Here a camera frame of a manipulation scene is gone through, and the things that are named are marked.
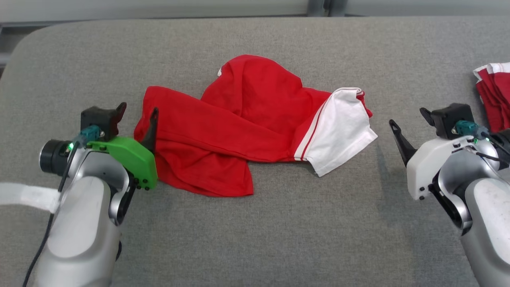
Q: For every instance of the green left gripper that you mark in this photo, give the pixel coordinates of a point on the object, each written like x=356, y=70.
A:
x=131, y=155

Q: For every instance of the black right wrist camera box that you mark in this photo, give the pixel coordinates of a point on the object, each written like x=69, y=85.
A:
x=450, y=117

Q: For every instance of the red shirt with white sleeves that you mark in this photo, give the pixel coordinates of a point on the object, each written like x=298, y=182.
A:
x=247, y=119

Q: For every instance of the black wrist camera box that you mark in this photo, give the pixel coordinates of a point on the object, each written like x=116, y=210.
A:
x=97, y=119
x=450, y=117

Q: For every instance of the grey metal frame leg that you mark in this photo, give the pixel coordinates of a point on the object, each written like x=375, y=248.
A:
x=318, y=7

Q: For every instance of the red shorts with white stripes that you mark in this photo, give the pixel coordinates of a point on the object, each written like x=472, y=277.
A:
x=496, y=95

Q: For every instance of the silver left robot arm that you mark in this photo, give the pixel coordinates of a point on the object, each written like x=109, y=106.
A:
x=79, y=231

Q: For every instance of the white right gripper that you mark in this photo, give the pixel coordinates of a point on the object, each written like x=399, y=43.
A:
x=424, y=167

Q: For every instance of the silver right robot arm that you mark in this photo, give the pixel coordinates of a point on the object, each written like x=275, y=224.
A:
x=486, y=223

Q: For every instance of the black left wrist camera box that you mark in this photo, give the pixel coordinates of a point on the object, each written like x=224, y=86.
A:
x=97, y=119

